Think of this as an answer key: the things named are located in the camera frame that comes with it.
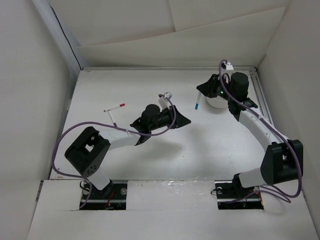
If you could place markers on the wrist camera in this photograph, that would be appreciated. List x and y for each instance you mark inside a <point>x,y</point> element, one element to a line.
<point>165,100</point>
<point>227,70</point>

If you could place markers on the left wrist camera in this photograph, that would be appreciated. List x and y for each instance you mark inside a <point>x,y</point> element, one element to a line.
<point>165,100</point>

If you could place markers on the purple capped white marker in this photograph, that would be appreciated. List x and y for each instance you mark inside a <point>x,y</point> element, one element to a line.
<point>112,118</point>

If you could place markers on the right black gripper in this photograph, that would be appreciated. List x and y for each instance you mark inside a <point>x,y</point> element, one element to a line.
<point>208,88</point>

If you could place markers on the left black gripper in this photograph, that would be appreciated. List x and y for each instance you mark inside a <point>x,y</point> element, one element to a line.
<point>179,120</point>

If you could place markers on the red capped white marker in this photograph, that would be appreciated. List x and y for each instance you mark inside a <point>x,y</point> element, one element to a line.
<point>114,107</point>

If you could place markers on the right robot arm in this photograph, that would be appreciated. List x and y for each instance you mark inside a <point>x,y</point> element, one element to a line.
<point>281,169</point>

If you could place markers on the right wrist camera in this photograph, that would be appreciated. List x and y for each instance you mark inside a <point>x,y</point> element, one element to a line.
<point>227,70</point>

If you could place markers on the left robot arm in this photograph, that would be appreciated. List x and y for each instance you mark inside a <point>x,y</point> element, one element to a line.
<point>89,149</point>

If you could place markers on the white round divided container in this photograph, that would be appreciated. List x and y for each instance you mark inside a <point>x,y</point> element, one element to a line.
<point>217,102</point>

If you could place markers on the blue capped white marker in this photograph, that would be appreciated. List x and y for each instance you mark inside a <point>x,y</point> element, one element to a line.
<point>197,101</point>

